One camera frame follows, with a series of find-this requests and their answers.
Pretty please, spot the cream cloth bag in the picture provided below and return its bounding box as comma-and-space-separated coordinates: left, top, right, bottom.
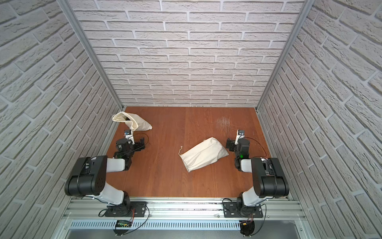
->
112, 112, 152, 131
178, 137, 229, 172

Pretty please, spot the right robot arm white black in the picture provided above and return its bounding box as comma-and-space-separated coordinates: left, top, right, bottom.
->
226, 138, 289, 216

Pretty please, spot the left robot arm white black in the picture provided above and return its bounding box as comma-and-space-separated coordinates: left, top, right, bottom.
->
64, 136, 147, 217

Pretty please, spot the left green circuit board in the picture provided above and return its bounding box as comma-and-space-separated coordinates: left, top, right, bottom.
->
113, 220, 133, 236

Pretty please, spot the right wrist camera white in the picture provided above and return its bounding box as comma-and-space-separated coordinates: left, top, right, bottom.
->
235, 129, 245, 145

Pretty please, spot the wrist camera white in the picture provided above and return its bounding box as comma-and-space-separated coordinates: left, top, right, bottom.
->
235, 129, 245, 145
124, 129, 135, 144

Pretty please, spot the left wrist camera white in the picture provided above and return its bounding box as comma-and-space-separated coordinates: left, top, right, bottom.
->
124, 129, 135, 144

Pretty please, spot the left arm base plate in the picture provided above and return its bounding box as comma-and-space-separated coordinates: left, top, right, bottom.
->
104, 201, 147, 218

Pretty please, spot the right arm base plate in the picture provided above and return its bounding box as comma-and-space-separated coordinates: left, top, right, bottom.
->
222, 200, 263, 219

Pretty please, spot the aluminium front rail frame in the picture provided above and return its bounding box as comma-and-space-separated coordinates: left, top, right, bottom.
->
53, 197, 313, 239

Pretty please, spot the left aluminium corner post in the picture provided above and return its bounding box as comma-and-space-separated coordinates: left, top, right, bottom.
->
57, 0, 125, 110

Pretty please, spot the aluminium corner post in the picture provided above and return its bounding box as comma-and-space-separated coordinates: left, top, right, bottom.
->
255, 0, 315, 113
57, 0, 125, 110

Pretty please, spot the right aluminium corner post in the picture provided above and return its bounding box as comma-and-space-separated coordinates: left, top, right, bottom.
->
255, 0, 315, 113

